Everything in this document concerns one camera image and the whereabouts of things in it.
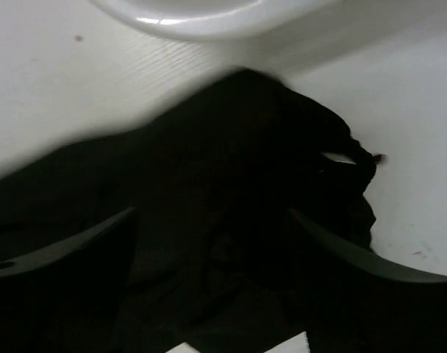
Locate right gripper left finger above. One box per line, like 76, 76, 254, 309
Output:
0, 208, 137, 352

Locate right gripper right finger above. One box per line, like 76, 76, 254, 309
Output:
290, 210, 447, 352

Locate black trousers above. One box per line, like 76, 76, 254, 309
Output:
0, 68, 379, 352

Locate white plastic basket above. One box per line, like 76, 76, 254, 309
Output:
92, 0, 338, 41

